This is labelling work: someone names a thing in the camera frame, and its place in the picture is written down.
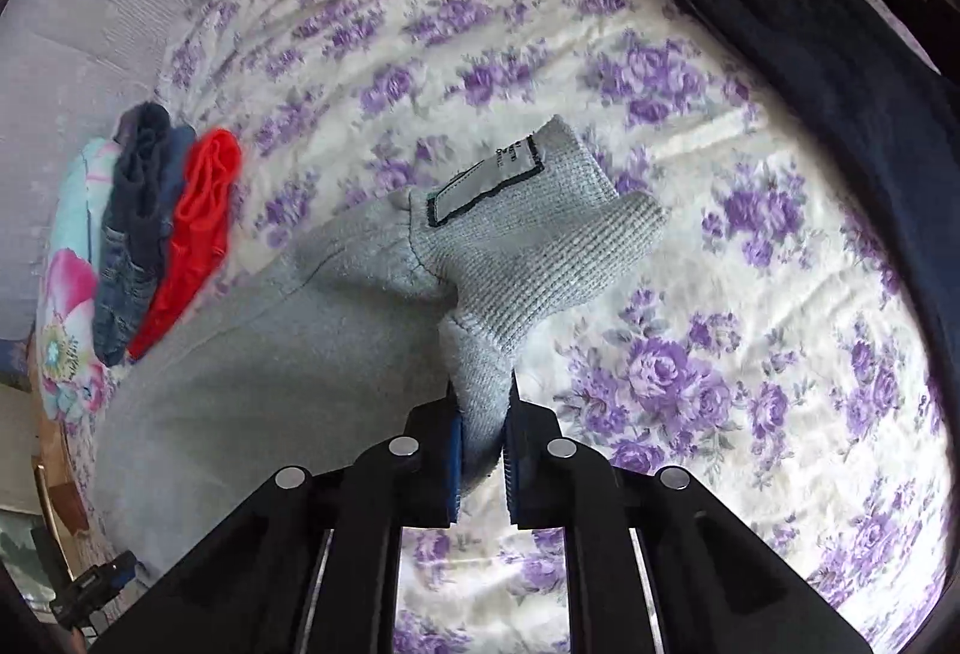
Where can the folded blue jeans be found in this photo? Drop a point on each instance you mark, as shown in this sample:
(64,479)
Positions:
(147,181)

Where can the folded red garment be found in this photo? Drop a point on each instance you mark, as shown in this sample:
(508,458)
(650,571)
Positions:
(199,238)

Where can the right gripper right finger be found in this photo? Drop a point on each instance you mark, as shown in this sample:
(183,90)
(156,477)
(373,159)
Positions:
(551,480)

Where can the dark navy garment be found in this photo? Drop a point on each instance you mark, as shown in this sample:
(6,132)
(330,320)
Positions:
(888,120)

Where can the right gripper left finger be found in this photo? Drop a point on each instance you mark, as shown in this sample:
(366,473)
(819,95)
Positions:
(413,479)

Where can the colourful floral folded quilt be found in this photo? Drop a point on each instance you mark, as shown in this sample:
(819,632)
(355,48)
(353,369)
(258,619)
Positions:
(74,383)

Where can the grey sweatpants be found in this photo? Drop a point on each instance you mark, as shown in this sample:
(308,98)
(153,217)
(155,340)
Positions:
(420,293)

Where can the purple floral bedspread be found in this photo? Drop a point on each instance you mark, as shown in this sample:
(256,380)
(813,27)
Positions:
(768,345)

